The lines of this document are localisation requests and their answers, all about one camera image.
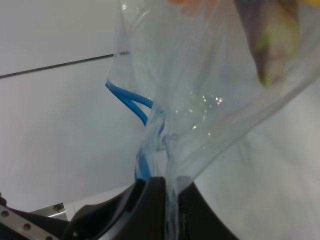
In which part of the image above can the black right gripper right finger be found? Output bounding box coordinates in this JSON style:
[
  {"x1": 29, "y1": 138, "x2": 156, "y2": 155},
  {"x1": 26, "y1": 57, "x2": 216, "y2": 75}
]
[{"x1": 178, "y1": 183, "x2": 238, "y2": 240}]

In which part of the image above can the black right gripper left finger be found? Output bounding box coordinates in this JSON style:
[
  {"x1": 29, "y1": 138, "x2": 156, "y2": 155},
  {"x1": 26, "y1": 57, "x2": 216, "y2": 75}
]
[{"x1": 61, "y1": 176, "x2": 168, "y2": 240}]

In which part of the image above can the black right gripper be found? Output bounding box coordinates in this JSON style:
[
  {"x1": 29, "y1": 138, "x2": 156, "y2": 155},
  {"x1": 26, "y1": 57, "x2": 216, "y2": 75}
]
[{"x1": 0, "y1": 197, "x2": 69, "y2": 240}]

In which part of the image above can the clear zip bag blue seal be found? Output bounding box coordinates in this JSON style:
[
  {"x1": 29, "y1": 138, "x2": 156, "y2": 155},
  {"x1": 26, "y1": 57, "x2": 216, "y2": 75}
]
[{"x1": 106, "y1": 0, "x2": 320, "y2": 240}]

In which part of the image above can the purple eggplant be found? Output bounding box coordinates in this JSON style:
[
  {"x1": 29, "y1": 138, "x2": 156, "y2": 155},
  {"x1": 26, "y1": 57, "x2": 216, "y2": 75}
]
[{"x1": 234, "y1": 0, "x2": 300, "y2": 87}]

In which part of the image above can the orange fruit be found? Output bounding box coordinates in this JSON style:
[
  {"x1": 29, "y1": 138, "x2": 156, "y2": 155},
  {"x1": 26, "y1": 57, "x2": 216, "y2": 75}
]
[{"x1": 168, "y1": 0, "x2": 201, "y2": 5}]

